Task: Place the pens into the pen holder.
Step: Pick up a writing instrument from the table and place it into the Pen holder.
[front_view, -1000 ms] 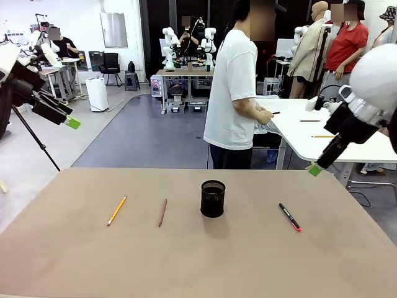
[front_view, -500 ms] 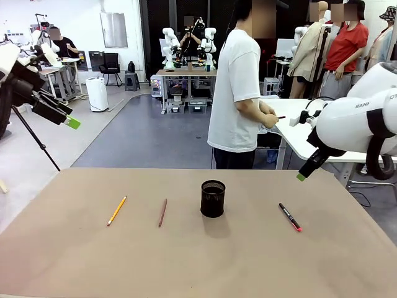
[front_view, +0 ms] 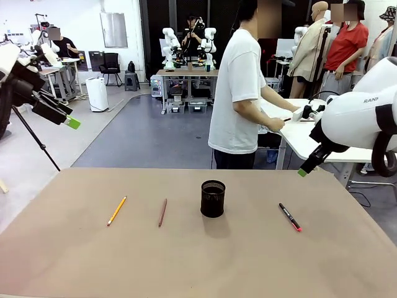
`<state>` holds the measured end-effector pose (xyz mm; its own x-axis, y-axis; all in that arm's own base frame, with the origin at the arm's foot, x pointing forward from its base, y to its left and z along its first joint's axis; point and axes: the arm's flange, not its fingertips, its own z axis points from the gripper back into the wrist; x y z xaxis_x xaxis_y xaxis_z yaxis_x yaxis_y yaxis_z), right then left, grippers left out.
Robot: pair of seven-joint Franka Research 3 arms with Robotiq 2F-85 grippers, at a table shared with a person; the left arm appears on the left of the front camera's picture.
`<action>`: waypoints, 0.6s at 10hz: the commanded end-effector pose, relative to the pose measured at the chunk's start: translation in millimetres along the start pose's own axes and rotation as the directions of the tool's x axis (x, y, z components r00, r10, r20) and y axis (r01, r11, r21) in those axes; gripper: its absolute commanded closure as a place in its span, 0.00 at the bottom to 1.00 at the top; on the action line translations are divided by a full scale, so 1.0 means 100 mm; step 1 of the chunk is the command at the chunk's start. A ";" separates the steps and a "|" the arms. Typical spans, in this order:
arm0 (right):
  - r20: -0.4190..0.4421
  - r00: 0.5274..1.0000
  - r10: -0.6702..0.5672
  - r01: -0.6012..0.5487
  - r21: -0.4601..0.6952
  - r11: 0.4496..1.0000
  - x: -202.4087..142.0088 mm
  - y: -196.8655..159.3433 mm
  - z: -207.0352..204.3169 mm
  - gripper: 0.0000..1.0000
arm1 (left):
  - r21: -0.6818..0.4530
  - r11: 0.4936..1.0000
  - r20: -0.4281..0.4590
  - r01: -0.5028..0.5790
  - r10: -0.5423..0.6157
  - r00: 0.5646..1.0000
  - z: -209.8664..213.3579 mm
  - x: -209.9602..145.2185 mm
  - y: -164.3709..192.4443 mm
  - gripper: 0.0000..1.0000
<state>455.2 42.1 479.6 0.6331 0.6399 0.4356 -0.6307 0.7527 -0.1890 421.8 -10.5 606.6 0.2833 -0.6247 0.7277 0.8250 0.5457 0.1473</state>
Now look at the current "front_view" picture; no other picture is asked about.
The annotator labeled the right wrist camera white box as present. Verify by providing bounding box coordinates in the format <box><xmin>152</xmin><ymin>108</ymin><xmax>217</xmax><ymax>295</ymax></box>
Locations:
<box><xmin>292</xmin><ymin>104</ymin><xmax>326</xmax><ymax>122</ymax></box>

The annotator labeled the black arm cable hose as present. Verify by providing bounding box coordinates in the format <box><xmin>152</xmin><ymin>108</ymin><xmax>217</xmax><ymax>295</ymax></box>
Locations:
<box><xmin>0</xmin><ymin>82</ymin><xmax>13</xmax><ymax>140</ymax></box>
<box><xmin>371</xmin><ymin>132</ymin><xmax>397</xmax><ymax>178</ymax></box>

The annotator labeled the background workbench with clutter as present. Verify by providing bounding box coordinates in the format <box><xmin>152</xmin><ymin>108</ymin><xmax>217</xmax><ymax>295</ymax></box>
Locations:
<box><xmin>38</xmin><ymin>58</ymin><xmax>83</xmax><ymax>103</ymax></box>

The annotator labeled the mannequin with bucket hat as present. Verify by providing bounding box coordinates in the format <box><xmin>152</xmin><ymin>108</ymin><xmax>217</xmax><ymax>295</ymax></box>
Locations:
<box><xmin>365</xmin><ymin>6</ymin><xmax>397</xmax><ymax>74</ymax></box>

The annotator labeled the person in black with cap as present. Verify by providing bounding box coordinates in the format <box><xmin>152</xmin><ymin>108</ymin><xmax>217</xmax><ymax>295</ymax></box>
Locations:
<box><xmin>181</xmin><ymin>14</ymin><xmax>205</xmax><ymax>58</ymax></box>

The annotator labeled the person's left forearm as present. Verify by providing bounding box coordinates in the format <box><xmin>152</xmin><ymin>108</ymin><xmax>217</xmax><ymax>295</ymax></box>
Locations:
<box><xmin>262</xmin><ymin>86</ymin><xmax>295</xmax><ymax>112</ymax></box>

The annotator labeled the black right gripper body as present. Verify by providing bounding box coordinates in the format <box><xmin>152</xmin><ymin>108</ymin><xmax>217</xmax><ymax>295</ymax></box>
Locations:
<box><xmin>309</xmin><ymin>121</ymin><xmax>351</xmax><ymax>164</ymax></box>

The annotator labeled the computer tower with lights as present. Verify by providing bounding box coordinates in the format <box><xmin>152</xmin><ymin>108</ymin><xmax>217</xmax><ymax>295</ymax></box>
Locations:
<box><xmin>151</xmin><ymin>75</ymin><xmax>164</xmax><ymax>99</ymax></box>

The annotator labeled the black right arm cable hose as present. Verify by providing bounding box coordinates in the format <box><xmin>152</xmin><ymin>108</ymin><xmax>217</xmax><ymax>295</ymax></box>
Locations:
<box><xmin>371</xmin><ymin>132</ymin><xmax>397</xmax><ymax>178</ymax></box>

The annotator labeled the black mesh pen holder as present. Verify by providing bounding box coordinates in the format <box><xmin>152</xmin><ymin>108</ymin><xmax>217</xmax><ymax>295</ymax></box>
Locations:
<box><xmin>200</xmin><ymin>179</ymin><xmax>226</xmax><ymax>218</ymax></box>

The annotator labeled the person in black shirt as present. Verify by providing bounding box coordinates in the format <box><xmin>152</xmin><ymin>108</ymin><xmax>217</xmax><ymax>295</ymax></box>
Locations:
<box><xmin>48</xmin><ymin>27</ymin><xmax>80</xmax><ymax>60</ymax></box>

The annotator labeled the person in white T-shirt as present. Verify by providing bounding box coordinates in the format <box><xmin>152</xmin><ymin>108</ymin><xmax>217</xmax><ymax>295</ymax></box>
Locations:
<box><xmin>208</xmin><ymin>0</ymin><xmax>267</xmax><ymax>170</ymax></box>

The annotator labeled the grey storage bin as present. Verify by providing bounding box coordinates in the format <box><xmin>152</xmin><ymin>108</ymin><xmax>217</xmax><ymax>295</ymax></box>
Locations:
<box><xmin>166</xmin><ymin>98</ymin><xmax>187</xmax><ymax>114</ymax></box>
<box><xmin>187</xmin><ymin>98</ymin><xmax>208</xmax><ymax>114</ymax></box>

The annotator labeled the thin black tripod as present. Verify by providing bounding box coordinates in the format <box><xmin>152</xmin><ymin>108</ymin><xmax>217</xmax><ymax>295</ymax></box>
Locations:
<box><xmin>12</xmin><ymin>105</ymin><xmax>61</xmax><ymax>172</ymax></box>

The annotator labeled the mannequin in beige jacket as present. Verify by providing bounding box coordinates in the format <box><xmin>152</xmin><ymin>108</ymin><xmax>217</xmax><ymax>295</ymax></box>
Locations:
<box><xmin>287</xmin><ymin>1</ymin><xmax>329</xmax><ymax>99</ymax></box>

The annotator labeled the yellow pencil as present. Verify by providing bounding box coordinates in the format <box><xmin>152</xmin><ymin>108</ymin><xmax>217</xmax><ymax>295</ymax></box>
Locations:
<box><xmin>107</xmin><ymin>196</ymin><xmax>128</xmax><ymax>227</ymax></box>

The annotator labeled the black office chair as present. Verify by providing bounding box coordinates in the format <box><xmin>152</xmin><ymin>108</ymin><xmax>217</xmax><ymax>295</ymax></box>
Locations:
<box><xmin>99</xmin><ymin>52</ymin><xmax>123</xmax><ymax>88</ymax></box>

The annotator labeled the dark framed board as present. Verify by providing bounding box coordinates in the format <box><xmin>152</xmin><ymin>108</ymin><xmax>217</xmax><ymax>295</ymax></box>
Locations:
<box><xmin>88</xmin><ymin>50</ymin><xmax>105</xmax><ymax>72</ymax></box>

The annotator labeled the brown background robot table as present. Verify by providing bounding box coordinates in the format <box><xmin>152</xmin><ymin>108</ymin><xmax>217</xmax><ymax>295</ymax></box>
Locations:
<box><xmin>156</xmin><ymin>70</ymin><xmax>220</xmax><ymax>115</ymax></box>

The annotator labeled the black step stool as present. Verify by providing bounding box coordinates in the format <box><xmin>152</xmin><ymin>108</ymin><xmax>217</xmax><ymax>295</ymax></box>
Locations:
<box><xmin>124</xmin><ymin>70</ymin><xmax>141</xmax><ymax>93</ymax></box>

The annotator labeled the person's right hand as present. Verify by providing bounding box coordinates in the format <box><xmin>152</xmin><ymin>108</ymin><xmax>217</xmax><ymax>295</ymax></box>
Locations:
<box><xmin>269</xmin><ymin>117</ymin><xmax>285</xmax><ymax>133</ymax></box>

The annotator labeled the white air purifier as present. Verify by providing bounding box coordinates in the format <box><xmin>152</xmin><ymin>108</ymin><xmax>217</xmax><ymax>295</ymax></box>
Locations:
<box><xmin>85</xmin><ymin>76</ymin><xmax>109</xmax><ymax>112</ymax></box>

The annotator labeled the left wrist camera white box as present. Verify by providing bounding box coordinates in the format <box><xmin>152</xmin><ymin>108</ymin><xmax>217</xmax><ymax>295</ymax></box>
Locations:
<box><xmin>18</xmin><ymin>43</ymin><xmax>60</xmax><ymax>73</ymax></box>

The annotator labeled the person's right forearm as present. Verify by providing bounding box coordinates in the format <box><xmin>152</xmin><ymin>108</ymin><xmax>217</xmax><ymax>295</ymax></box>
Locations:
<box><xmin>233</xmin><ymin>99</ymin><xmax>274</xmax><ymax>129</ymax></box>

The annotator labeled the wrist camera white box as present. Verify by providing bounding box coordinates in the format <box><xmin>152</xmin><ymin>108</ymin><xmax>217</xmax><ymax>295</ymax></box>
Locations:
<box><xmin>292</xmin><ymin>104</ymin><xmax>326</xmax><ymax>122</ymax></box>
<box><xmin>18</xmin><ymin>43</ymin><xmax>60</xmax><ymax>73</ymax></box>

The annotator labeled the person in red shirt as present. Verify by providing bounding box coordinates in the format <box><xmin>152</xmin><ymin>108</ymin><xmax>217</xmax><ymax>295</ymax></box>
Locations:
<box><xmin>319</xmin><ymin>0</ymin><xmax>370</xmax><ymax>100</ymax></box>

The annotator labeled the reddish brown pencil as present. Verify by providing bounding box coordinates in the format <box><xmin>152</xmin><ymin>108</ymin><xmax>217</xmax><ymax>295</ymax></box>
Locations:
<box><xmin>158</xmin><ymin>198</ymin><xmax>168</xmax><ymax>228</ymax></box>

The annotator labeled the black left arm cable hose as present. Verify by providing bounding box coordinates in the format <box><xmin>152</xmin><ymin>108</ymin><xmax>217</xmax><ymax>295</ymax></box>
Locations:
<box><xmin>0</xmin><ymin>82</ymin><xmax>13</xmax><ymax>140</ymax></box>

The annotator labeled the grey wall panel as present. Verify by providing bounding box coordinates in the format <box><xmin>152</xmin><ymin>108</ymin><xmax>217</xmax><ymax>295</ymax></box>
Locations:
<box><xmin>99</xmin><ymin>12</ymin><xmax>128</xmax><ymax>49</ymax></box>

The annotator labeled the white board panel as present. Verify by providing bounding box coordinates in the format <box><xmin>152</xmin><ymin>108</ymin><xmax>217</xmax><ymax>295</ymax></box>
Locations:
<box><xmin>275</xmin><ymin>38</ymin><xmax>298</xmax><ymax>58</ymax></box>

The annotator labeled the tall black tripod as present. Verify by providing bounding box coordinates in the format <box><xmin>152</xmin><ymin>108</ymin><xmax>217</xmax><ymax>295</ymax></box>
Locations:
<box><xmin>308</xmin><ymin>24</ymin><xmax>331</xmax><ymax>102</ymax></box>

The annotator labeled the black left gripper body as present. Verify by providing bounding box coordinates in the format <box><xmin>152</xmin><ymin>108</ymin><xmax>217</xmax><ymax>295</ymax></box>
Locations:
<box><xmin>11</xmin><ymin>63</ymin><xmax>47</xmax><ymax>108</ymax></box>

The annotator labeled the black marker with red cap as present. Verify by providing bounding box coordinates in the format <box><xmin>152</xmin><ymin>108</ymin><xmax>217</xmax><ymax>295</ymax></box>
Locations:
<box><xmin>278</xmin><ymin>202</ymin><xmax>303</xmax><ymax>233</ymax></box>

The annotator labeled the white desk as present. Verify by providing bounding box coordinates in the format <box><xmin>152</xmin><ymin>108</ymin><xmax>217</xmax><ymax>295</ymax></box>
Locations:
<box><xmin>259</xmin><ymin>98</ymin><xmax>397</xmax><ymax>189</ymax></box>

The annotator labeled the white box device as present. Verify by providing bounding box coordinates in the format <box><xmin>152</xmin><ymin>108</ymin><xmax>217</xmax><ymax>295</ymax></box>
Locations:
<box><xmin>265</xmin><ymin>77</ymin><xmax>280</xmax><ymax>93</ymax></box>

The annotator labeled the clear plastic sheet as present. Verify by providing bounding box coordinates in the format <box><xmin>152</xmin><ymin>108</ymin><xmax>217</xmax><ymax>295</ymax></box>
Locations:
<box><xmin>257</xmin><ymin>124</ymin><xmax>280</xmax><ymax>135</ymax></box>

